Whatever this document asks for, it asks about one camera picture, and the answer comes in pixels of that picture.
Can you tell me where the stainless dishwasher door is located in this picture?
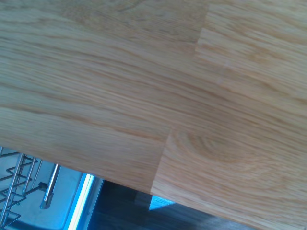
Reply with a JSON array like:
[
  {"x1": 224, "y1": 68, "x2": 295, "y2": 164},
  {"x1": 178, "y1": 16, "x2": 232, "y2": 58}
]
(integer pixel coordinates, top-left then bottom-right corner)
[{"x1": 0, "y1": 146, "x2": 104, "y2": 230}]

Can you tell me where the metal wire dishwasher rack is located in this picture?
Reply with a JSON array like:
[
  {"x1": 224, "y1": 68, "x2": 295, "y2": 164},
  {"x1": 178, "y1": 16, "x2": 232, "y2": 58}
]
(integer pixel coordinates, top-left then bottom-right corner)
[{"x1": 0, "y1": 146, "x2": 62, "y2": 230}]

